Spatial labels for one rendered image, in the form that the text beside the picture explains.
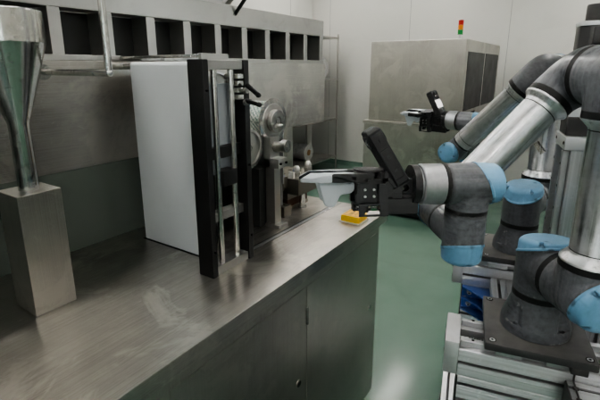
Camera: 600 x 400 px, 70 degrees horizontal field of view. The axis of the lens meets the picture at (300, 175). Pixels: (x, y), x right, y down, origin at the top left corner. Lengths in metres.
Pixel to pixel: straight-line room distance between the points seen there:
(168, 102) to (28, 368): 0.68
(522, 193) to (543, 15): 4.26
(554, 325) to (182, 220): 0.97
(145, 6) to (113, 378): 1.08
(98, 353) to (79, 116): 0.69
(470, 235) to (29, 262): 0.88
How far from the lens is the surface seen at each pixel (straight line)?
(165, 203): 1.32
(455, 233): 0.84
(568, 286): 1.00
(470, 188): 0.81
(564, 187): 1.31
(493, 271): 1.63
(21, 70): 1.01
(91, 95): 1.39
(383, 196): 0.76
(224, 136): 1.12
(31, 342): 1.04
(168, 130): 1.25
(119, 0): 1.47
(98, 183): 1.43
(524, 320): 1.15
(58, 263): 1.10
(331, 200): 0.74
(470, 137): 1.62
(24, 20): 1.00
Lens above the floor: 1.42
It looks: 14 degrees down
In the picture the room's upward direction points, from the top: straight up
